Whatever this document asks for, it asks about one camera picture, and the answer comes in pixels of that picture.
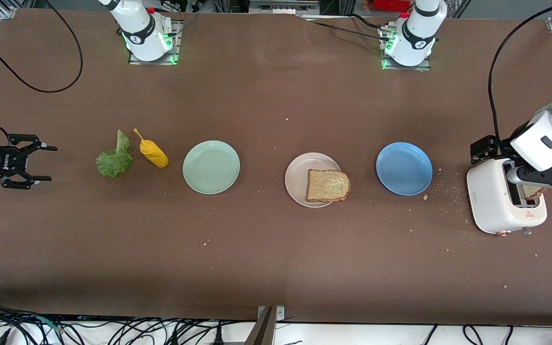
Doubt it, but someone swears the green lettuce leaf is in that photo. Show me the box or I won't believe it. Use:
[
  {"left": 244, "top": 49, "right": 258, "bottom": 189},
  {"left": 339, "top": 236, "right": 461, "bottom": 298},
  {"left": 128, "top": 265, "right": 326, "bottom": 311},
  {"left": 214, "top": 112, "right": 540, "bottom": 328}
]
[{"left": 95, "top": 129, "right": 134, "bottom": 178}]

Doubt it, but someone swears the yellow mustard squeeze bottle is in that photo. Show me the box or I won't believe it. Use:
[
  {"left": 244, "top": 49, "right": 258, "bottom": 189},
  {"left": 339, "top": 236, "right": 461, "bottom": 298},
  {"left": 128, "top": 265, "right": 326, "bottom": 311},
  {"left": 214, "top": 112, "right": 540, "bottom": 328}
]
[{"left": 133, "top": 128, "right": 169, "bottom": 168}]

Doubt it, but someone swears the brown bread slice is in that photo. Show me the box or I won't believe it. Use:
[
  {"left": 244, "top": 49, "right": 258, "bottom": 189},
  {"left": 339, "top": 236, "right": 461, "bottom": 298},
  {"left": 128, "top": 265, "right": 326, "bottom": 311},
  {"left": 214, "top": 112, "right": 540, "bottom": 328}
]
[
  {"left": 306, "top": 169, "right": 351, "bottom": 202},
  {"left": 522, "top": 184, "right": 548, "bottom": 201}
]

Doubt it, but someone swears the blue plate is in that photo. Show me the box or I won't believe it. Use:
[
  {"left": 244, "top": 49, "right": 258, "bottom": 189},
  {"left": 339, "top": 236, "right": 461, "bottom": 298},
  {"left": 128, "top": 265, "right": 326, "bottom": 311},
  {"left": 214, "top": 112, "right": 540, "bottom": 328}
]
[{"left": 376, "top": 142, "right": 434, "bottom": 196}]

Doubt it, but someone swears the beige plate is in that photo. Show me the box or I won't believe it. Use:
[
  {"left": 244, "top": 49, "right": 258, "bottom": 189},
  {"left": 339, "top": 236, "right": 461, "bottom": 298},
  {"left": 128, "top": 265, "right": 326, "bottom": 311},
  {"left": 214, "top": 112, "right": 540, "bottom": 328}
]
[{"left": 285, "top": 152, "right": 344, "bottom": 208}]

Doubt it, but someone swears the mint green plate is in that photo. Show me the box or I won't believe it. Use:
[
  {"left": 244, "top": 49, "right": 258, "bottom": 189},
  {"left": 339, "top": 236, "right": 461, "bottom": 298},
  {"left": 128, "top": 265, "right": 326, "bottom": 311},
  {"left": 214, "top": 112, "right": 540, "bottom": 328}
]
[{"left": 183, "top": 140, "right": 241, "bottom": 195}]

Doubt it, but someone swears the white toaster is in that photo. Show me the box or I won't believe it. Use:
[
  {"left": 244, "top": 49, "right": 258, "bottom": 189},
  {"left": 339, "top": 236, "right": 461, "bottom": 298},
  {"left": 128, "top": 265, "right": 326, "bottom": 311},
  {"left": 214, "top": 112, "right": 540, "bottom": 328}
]
[{"left": 466, "top": 154, "right": 548, "bottom": 237}]

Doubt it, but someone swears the red box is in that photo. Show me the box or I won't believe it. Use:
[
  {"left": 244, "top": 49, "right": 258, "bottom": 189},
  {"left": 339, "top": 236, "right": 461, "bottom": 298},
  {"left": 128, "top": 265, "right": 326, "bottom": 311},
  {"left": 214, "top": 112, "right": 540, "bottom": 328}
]
[{"left": 372, "top": 0, "right": 413, "bottom": 12}]

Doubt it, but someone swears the grey metal bar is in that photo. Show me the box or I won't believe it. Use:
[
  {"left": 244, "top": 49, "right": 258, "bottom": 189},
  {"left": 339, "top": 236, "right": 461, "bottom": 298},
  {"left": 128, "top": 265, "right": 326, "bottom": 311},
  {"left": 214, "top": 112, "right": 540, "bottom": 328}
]
[{"left": 243, "top": 307, "right": 276, "bottom": 345}]

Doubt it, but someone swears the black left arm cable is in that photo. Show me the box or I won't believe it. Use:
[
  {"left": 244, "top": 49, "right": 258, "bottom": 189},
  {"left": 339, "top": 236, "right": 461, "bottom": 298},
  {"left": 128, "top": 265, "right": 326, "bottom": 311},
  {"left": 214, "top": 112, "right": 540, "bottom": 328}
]
[{"left": 488, "top": 0, "right": 552, "bottom": 144}]

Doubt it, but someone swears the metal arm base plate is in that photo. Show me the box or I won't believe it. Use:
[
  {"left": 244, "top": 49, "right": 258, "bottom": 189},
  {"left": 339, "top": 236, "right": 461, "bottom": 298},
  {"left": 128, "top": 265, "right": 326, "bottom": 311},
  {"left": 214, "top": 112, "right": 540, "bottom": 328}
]
[
  {"left": 379, "top": 26, "right": 432, "bottom": 71},
  {"left": 127, "top": 19, "right": 182, "bottom": 66}
]

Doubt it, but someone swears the teal floor cable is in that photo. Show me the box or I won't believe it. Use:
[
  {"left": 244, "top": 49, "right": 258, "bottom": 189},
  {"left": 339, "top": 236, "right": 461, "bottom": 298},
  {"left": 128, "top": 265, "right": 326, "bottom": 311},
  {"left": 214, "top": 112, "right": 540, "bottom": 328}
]
[{"left": 17, "top": 314, "right": 66, "bottom": 334}]

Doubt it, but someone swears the black base cable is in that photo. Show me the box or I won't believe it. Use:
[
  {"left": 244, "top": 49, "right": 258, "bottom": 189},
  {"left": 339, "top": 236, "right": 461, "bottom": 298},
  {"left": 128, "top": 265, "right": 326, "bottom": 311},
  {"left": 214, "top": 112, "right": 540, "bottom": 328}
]
[
  {"left": 310, "top": 20, "right": 391, "bottom": 43},
  {"left": 348, "top": 13, "right": 388, "bottom": 29}
]

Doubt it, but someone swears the grey aluminium frame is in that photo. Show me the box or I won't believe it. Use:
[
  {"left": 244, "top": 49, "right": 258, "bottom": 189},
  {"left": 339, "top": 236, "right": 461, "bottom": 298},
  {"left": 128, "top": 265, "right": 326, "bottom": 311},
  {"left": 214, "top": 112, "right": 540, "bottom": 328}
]
[{"left": 249, "top": 0, "right": 321, "bottom": 15}]

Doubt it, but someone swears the small metal bracket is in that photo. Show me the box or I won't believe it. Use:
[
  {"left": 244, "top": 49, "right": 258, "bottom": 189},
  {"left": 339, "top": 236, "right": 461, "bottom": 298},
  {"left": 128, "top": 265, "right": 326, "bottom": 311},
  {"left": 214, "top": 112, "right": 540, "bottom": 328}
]
[{"left": 257, "top": 305, "right": 285, "bottom": 322}]

